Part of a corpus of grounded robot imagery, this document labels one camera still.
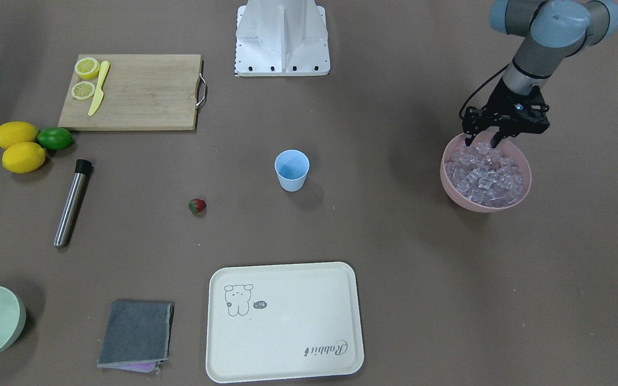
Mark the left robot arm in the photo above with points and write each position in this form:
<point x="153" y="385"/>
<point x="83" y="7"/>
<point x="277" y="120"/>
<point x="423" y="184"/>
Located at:
<point x="551" y="32"/>

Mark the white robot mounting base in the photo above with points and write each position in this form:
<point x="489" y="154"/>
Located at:
<point x="281" y="38"/>

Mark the wooden cutting board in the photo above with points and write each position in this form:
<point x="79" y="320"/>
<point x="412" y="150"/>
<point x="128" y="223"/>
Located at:
<point x="142" y="92"/>

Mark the grey folded cloth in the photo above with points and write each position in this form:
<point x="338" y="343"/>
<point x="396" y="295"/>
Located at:
<point x="137" y="336"/>

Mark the steel muddler black tip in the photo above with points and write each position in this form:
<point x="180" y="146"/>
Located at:
<point x="83" y="170"/>

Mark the lemon half lower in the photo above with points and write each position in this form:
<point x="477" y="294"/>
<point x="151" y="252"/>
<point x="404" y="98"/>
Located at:
<point x="83" y="90"/>

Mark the cream rabbit tray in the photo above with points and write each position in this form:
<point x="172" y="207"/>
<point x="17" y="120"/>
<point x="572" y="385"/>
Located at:
<point x="274" y="322"/>

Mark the lemon half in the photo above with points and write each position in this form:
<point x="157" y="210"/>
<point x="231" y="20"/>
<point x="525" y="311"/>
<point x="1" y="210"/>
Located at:
<point x="83" y="90"/>
<point x="87" y="68"/>

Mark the lemon half upper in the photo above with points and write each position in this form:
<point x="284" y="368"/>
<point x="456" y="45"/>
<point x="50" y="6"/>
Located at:
<point x="87" y="68"/>

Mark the yellow lemon lower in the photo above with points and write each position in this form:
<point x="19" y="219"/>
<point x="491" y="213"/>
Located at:
<point x="23" y="157"/>

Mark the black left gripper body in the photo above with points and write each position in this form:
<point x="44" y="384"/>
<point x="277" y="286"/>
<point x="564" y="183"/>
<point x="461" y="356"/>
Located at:
<point x="502" y="100"/>

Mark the light blue plastic cup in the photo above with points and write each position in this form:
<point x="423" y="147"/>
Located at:
<point x="291" y="167"/>

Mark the yellow lemon upper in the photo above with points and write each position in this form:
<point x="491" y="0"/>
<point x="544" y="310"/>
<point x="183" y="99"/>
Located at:
<point x="16" y="132"/>

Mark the green lime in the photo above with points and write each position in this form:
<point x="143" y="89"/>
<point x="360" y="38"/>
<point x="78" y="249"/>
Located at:
<point x="54" y="138"/>

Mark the red strawberry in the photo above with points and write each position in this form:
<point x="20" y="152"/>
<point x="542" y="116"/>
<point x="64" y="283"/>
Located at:
<point x="196" y="205"/>

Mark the yellow plastic knife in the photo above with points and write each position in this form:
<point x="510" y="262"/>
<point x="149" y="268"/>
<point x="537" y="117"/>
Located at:
<point x="99" y="92"/>

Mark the pink bowl of ice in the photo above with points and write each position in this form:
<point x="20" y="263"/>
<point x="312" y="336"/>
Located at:
<point x="484" y="179"/>

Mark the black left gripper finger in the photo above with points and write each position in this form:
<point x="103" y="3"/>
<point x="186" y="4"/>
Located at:
<point x="498" y="137"/>
<point x="470" y="137"/>

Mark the yellow lemon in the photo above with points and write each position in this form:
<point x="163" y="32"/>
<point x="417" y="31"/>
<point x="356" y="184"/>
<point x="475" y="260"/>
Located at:
<point x="16" y="132"/>
<point x="23" y="157"/>

